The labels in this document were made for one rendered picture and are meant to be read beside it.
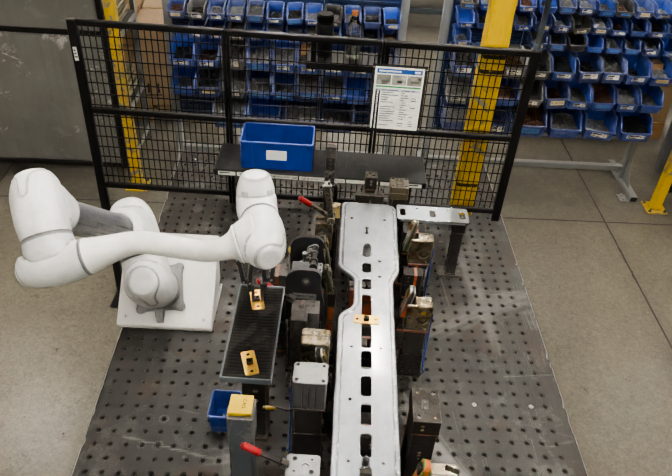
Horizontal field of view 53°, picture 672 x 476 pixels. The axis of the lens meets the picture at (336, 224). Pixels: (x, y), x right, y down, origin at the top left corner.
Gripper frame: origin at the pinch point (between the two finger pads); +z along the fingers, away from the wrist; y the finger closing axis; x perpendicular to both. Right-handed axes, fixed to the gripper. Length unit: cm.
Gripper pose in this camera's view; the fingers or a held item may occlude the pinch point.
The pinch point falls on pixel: (257, 290)
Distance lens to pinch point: 203.4
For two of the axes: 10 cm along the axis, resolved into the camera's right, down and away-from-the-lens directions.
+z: -0.6, 7.9, 6.1
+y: 9.8, -0.7, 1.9
